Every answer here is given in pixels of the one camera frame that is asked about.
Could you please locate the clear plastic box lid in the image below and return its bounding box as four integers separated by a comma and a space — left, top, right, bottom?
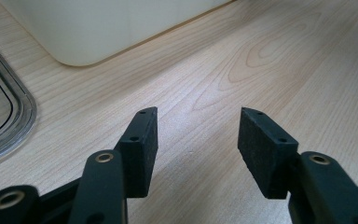
0, 29, 38, 172

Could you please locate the white compartment storage box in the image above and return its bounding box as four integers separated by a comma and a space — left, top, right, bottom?
0, 0, 237, 67

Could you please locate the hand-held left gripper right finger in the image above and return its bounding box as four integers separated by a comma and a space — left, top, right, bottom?
237, 106, 299, 200

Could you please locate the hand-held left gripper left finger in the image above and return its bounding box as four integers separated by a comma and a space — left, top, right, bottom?
114, 105, 159, 199

